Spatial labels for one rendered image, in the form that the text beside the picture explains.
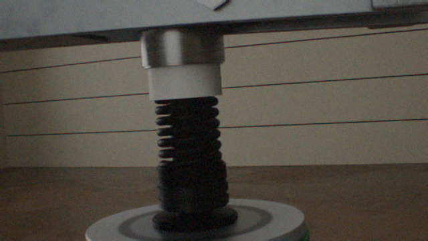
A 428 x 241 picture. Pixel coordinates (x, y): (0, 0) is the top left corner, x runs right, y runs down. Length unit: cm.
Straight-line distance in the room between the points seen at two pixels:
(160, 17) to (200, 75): 7
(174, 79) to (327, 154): 623
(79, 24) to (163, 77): 9
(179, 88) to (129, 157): 728
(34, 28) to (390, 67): 610
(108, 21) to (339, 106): 617
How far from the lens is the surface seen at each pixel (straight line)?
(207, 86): 51
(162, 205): 53
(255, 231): 50
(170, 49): 50
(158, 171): 53
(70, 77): 826
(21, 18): 54
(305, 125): 673
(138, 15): 49
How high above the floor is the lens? 99
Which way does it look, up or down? 3 degrees down
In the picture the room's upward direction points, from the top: 4 degrees counter-clockwise
